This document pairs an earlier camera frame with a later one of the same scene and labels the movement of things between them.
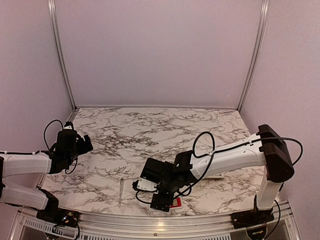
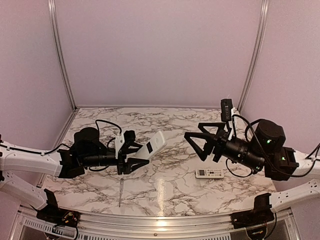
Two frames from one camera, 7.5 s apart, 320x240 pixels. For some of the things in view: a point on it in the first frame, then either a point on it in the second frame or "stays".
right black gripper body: (167, 200) to (251, 159)
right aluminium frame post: (264, 12) stays
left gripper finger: (83, 146) to (125, 150)
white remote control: (177, 203) to (155, 144)
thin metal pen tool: (121, 189) stays
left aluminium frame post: (62, 60) stays
